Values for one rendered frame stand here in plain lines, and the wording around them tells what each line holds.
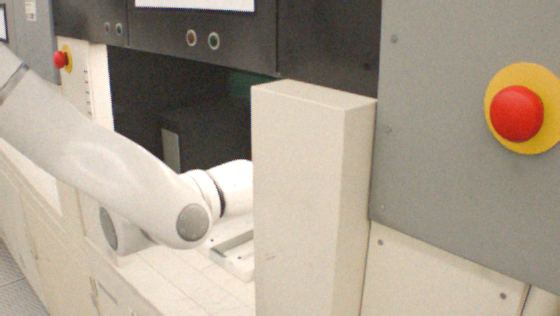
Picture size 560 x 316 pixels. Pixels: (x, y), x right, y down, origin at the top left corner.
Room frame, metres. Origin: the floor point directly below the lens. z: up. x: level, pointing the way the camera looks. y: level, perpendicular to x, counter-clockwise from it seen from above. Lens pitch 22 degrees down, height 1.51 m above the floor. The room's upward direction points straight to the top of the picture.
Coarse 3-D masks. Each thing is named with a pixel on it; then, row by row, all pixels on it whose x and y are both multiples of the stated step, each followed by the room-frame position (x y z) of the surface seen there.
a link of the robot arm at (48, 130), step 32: (0, 96) 0.48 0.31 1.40; (32, 96) 0.50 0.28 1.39; (0, 128) 0.49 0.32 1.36; (32, 128) 0.49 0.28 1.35; (64, 128) 0.51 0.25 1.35; (96, 128) 0.54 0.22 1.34; (32, 160) 0.51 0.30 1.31; (64, 160) 0.50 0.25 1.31; (96, 160) 0.50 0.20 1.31; (128, 160) 0.50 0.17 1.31; (96, 192) 0.48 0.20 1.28; (128, 192) 0.48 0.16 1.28; (160, 192) 0.49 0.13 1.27; (192, 192) 0.52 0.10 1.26; (160, 224) 0.48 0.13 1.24; (192, 224) 0.50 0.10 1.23
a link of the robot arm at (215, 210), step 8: (192, 176) 0.62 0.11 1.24; (200, 176) 0.62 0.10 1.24; (208, 176) 0.63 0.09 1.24; (200, 184) 0.61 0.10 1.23; (208, 184) 0.61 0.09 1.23; (208, 192) 0.60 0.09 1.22; (216, 192) 0.61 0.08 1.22; (208, 200) 0.60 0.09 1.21; (216, 200) 0.60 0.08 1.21; (216, 208) 0.60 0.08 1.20; (216, 216) 0.60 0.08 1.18
